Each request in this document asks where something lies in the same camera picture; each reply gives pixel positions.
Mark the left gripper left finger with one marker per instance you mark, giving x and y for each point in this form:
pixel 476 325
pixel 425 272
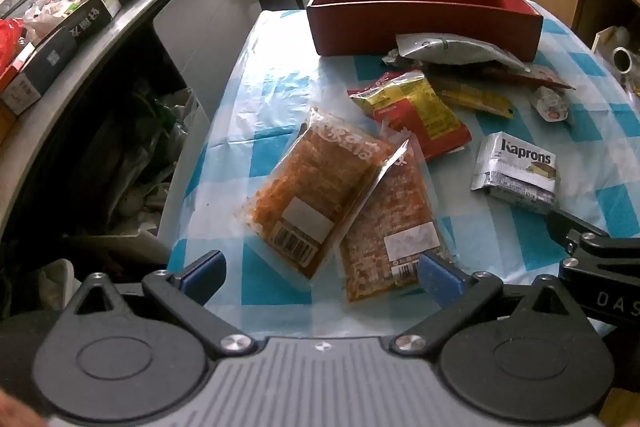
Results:
pixel 181 298

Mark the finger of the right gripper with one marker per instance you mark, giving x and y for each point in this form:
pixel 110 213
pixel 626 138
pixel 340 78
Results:
pixel 560 223

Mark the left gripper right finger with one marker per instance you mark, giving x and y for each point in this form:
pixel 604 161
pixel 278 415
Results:
pixel 463 298

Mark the Kaprons wafer pack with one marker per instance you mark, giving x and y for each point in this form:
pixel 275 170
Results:
pixel 517 172

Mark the orange spicy snack pack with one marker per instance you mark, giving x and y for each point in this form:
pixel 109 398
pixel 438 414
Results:
pixel 396 225
pixel 310 199

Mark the thin yellow snack stick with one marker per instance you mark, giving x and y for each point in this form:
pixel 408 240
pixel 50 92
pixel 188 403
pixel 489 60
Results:
pixel 467 95

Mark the brown snack packet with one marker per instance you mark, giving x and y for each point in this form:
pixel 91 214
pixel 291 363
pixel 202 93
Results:
pixel 534 77

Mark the yellow red snack bag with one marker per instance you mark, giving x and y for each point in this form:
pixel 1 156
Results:
pixel 406 100

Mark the silver foil snack bag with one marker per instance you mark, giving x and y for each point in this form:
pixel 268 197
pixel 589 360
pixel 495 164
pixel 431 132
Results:
pixel 448 49

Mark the grey curved side table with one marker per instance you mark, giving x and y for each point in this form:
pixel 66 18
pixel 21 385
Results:
pixel 71 157

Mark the blue checkered tablecloth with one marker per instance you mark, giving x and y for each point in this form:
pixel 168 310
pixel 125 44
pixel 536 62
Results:
pixel 279 76

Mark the metal kettle in bag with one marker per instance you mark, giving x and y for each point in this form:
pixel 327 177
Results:
pixel 612 45

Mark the long black gift box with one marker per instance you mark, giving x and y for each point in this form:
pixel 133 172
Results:
pixel 53 53

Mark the red cardboard box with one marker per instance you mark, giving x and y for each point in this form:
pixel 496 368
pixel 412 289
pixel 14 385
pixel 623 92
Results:
pixel 370 27

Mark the red plastic bag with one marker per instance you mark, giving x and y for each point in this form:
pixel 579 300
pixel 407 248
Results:
pixel 10 34

